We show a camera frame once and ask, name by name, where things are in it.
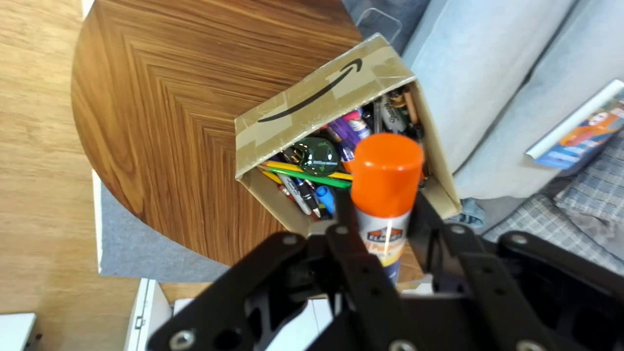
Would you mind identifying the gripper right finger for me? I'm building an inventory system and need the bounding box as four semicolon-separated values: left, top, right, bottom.
409;192;624;351

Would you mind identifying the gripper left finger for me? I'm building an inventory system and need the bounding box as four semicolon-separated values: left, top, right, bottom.
146;188;416;351

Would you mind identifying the orange glue stick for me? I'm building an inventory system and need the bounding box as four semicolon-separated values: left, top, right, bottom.
350;133;425;286

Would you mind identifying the brown cardboard box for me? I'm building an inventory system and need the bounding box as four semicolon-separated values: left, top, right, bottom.
234;33;463;235

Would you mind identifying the heap of pens and markers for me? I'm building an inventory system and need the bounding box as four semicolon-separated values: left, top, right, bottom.
258;85;430;222

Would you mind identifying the dark green round badge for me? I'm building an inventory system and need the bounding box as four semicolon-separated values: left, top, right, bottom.
292;137;340;177

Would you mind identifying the grey plaid blanket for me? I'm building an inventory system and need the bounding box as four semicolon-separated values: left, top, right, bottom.
482;132;624;274

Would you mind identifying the colourful book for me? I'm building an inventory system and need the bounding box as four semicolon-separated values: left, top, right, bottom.
526;79;624;171

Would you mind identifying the light grey sofa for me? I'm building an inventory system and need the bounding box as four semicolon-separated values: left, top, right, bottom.
341;0;624;201

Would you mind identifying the grey rug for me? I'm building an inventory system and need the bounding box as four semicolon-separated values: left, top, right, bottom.
99;184;231;283

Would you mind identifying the clear plastic container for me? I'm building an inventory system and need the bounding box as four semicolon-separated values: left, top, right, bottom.
355;7;403;43

